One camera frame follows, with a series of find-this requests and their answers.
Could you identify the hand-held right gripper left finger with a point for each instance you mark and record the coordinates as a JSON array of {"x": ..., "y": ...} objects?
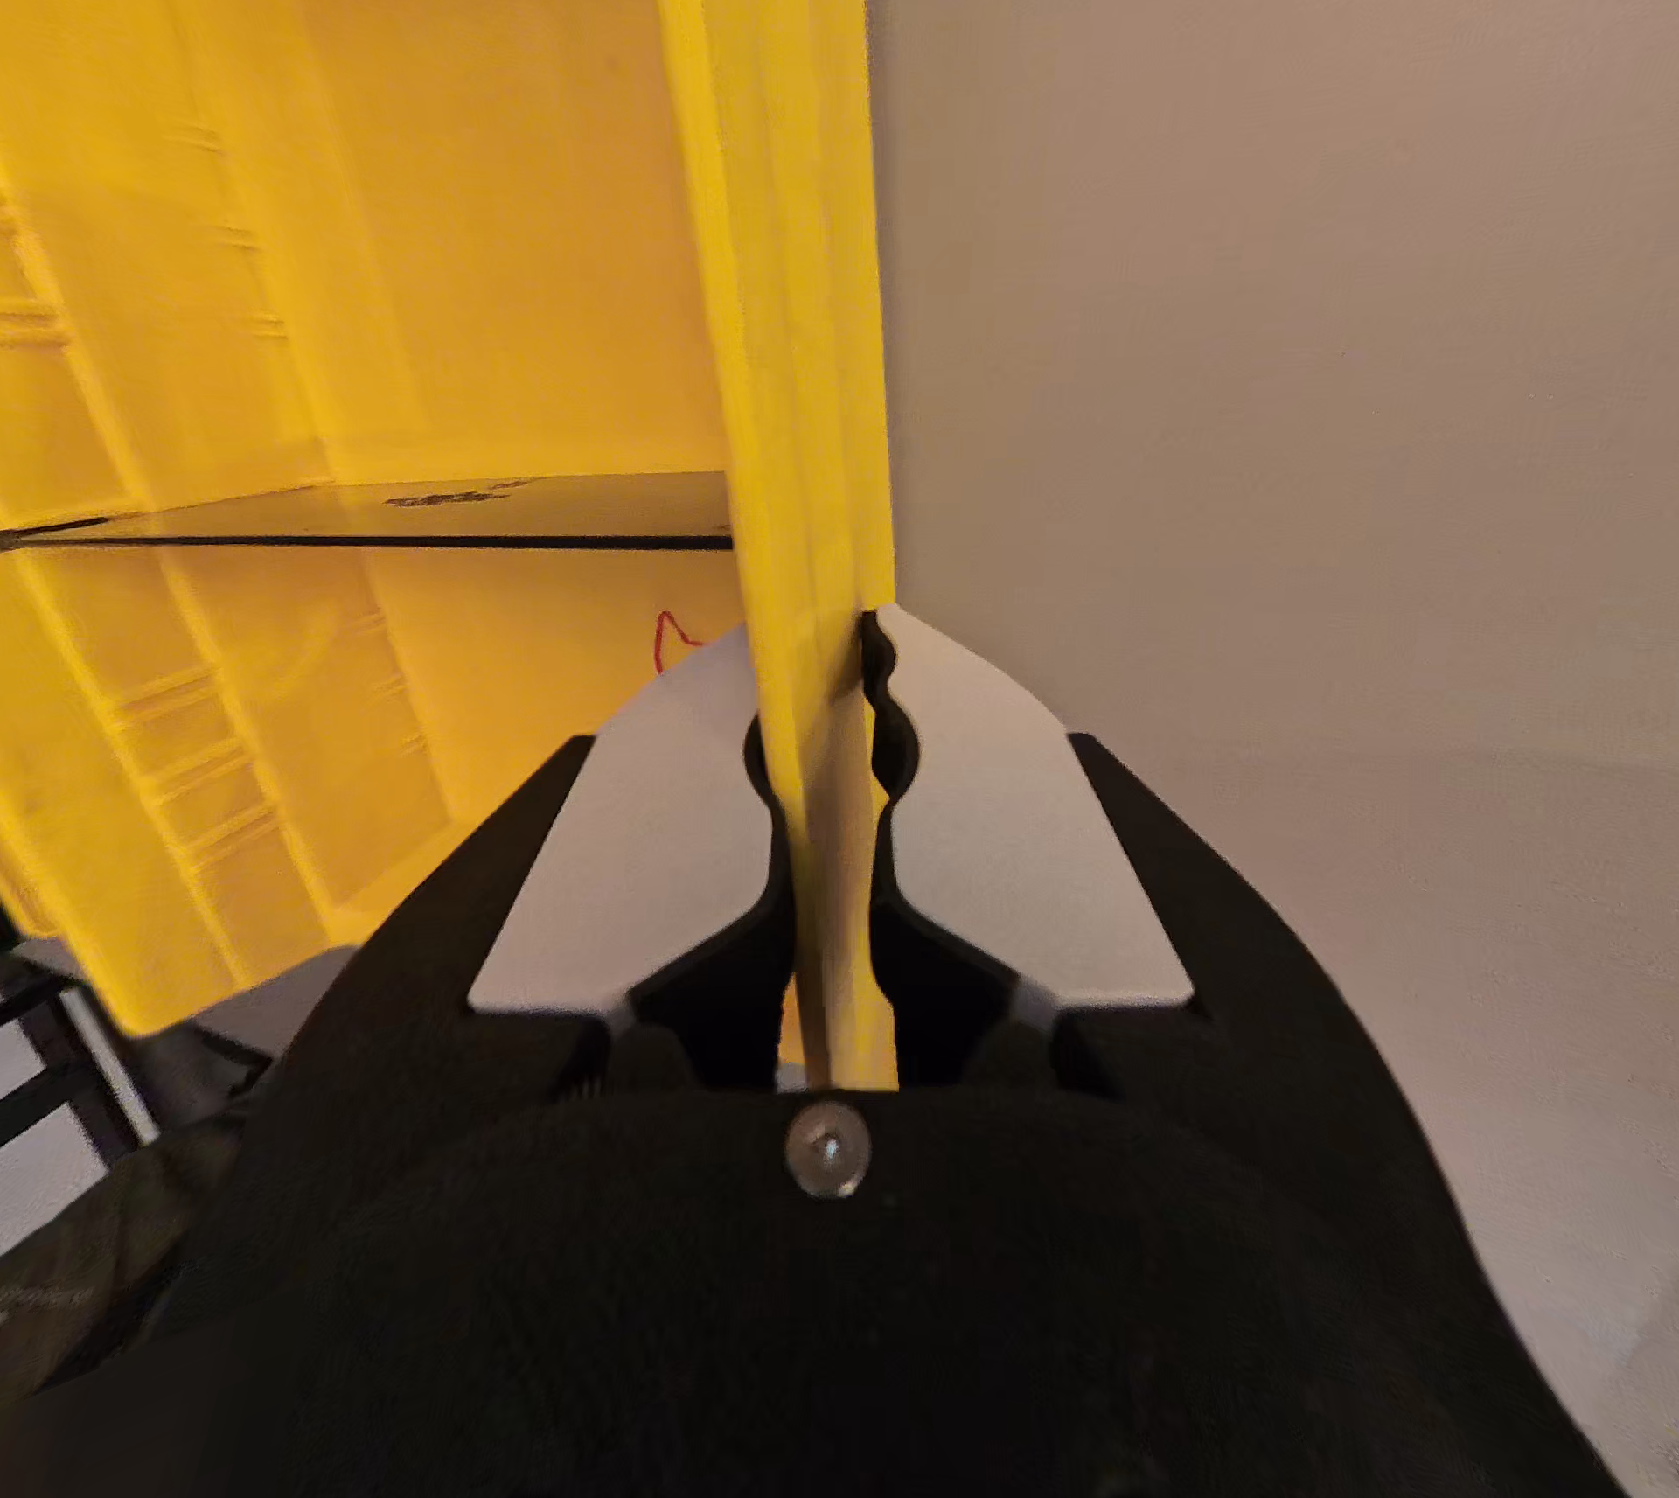
[{"x": 615, "y": 868}]

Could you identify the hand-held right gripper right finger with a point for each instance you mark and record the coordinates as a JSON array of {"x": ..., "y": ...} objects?
[{"x": 1050, "y": 868}]

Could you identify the yellow plastic bin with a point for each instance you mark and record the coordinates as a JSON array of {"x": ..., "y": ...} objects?
[{"x": 394, "y": 212}]

